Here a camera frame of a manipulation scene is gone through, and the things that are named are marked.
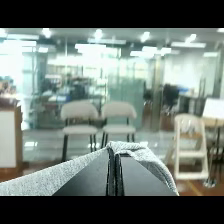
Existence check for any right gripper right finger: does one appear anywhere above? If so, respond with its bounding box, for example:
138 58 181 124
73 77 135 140
114 153 177 197

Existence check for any teal garment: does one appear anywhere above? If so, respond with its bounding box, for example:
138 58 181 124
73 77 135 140
0 140 180 197

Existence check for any white cabinet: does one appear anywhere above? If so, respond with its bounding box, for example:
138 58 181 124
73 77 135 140
0 97 24 170

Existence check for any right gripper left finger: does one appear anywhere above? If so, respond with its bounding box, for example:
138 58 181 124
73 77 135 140
52 148 113 197

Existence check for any white wooden chair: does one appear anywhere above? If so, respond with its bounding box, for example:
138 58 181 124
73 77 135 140
165 113 210 181

